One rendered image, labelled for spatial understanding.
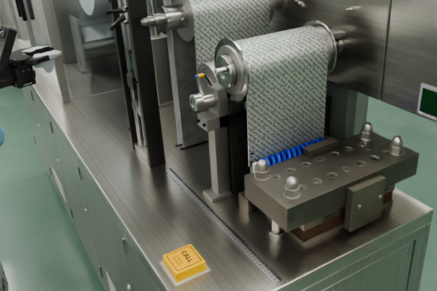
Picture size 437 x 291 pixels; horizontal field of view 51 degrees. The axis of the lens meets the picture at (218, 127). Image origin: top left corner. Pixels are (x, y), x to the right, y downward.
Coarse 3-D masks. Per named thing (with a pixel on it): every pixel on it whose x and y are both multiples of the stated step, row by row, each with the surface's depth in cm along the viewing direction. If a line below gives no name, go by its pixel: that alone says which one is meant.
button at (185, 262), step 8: (184, 248) 100; (192, 248) 100; (168, 256) 98; (176, 256) 98; (184, 256) 98; (192, 256) 98; (200, 256) 98; (168, 264) 96; (176, 264) 96; (184, 264) 95; (192, 264) 95; (200, 264) 96; (176, 272) 94; (184, 272) 94; (192, 272) 95; (176, 280) 94
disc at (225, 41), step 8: (224, 40) 104; (232, 40) 102; (216, 48) 109; (240, 48) 100; (216, 56) 110; (240, 56) 100; (248, 72) 100; (248, 80) 100; (232, 96) 108; (240, 96) 105
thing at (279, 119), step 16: (320, 80) 113; (256, 96) 104; (272, 96) 107; (288, 96) 109; (304, 96) 112; (320, 96) 115; (256, 112) 106; (272, 112) 109; (288, 112) 111; (304, 112) 114; (320, 112) 117; (256, 128) 108; (272, 128) 110; (288, 128) 113; (304, 128) 116; (320, 128) 119; (256, 144) 110; (272, 144) 112; (288, 144) 115; (256, 160) 111
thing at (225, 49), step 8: (224, 48) 104; (232, 48) 102; (328, 48) 111; (232, 56) 102; (328, 56) 112; (240, 64) 100; (240, 72) 101; (240, 80) 102; (232, 88) 106; (240, 88) 103
